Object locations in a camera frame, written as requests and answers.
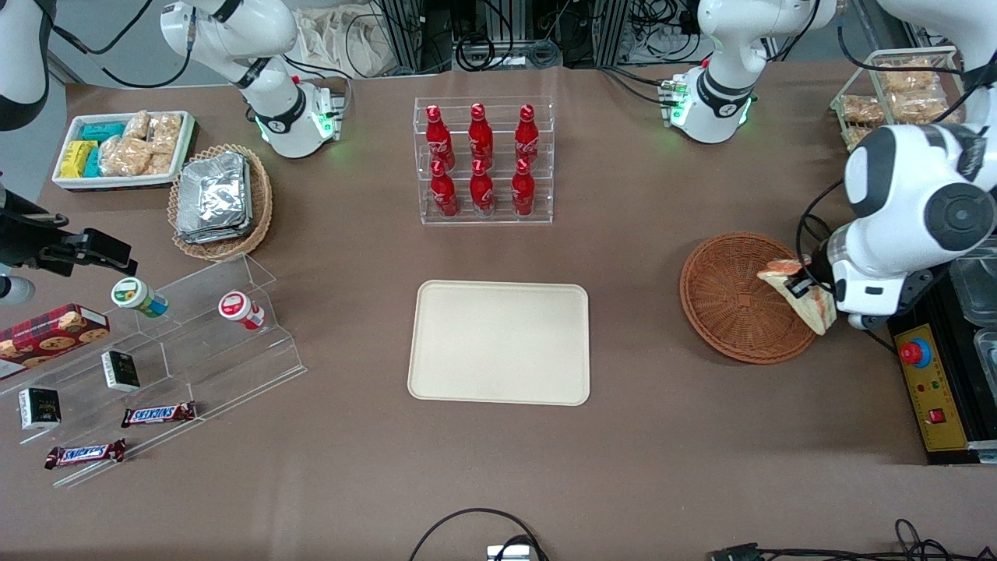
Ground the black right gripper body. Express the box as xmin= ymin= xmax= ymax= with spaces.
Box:
xmin=0 ymin=187 xmax=88 ymax=276

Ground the triangular sandwich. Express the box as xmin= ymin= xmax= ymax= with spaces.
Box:
xmin=757 ymin=258 xmax=840 ymax=337

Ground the round brown wicker basket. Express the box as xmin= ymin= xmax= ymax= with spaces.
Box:
xmin=679 ymin=232 xmax=824 ymax=366

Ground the oval tan wicker basket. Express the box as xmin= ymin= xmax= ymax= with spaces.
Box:
xmin=168 ymin=143 xmax=274 ymax=262

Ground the beige plastic tray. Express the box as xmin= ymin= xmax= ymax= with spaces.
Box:
xmin=407 ymin=280 xmax=591 ymax=408

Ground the green lid yogurt cup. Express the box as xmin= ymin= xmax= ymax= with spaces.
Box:
xmin=111 ymin=277 xmax=170 ymax=319

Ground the white rectangular snack bin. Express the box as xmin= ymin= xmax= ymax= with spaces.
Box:
xmin=52 ymin=111 xmax=196 ymax=192

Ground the yellow snack packet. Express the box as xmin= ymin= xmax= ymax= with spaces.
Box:
xmin=60 ymin=139 xmax=96 ymax=179

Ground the red cookie box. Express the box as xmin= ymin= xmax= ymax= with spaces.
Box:
xmin=0 ymin=303 xmax=111 ymax=381

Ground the small black box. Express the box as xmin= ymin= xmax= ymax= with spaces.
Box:
xmin=18 ymin=386 xmax=62 ymax=432
xmin=100 ymin=350 xmax=142 ymax=393

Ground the clear plastic container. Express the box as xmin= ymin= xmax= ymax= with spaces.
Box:
xmin=973 ymin=328 xmax=997 ymax=446
xmin=950 ymin=256 xmax=997 ymax=328

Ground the silver foil container stack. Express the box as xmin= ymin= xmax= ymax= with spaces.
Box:
xmin=174 ymin=151 xmax=255 ymax=245

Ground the clear acrylic step display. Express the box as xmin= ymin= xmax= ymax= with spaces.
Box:
xmin=0 ymin=252 xmax=308 ymax=489

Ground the red lid yogurt cup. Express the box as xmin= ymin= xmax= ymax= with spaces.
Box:
xmin=217 ymin=290 xmax=266 ymax=330

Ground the yellow emergency stop panel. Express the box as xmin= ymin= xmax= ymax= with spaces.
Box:
xmin=893 ymin=323 xmax=971 ymax=454

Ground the brown Snickers bar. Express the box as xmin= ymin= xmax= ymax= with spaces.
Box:
xmin=120 ymin=400 xmax=198 ymax=429
xmin=44 ymin=439 xmax=127 ymax=471

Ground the black control box base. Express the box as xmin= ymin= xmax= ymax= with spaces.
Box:
xmin=886 ymin=269 xmax=997 ymax=467

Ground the red cola bottle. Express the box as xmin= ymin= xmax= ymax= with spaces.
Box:
xmin=514 ymin=104 xmax=541 ymax=164
xmin=469 ymin=159 xmax=495 ymax=217
xmin=511 ymin=157 xmax=537 ymax=217
xmin=468 ymin=102 xmax=495 ymax=168
xmin=429 ymin=160 xmax=460 ymax=218
xmin=425 ymin=104 xmax=456 ymax=171

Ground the white cloth bag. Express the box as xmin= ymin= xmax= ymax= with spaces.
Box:
xmin=294 ymin=5 xmax=396 ymax=79

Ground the clear acrylic bottle rack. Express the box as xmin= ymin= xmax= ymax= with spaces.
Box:
xmin=413 ymin=95 xmax=556 ymax=228

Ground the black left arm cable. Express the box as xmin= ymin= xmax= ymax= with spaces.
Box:
xmin=795 ymin=178 xmax=898 ymax=353

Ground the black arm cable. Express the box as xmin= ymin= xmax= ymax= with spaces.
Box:
xmin=35 ymin=0 xmax=197 ymax=89
xmin=795 ymin=178 xmax=898 ymax=353

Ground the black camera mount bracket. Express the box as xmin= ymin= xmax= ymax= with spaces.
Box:
xmin=888 ymin=266 xmax=937 ymax=319

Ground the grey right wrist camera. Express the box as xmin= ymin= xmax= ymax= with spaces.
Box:
xmin=0 ymin=274 xmax=37 ymax=306

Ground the white wire basket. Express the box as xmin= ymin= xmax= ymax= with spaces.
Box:
xmin=829 ymin=45 xmax=968 ymax=155

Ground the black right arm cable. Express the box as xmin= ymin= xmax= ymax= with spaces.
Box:
xmin=35 ymin=0 xmax=197 ymax=89

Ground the black base power cable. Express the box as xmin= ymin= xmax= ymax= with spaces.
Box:
xmin=598 ymin=65 xmax=680 ymax=107

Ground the thin black cable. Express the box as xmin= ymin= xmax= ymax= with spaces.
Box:
xmin=756 ymin=517 xmax=997 ymax=561

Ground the black looped table cable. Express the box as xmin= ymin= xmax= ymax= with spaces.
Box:
xmin=408 ymin=507 xmax=551 ymax=561

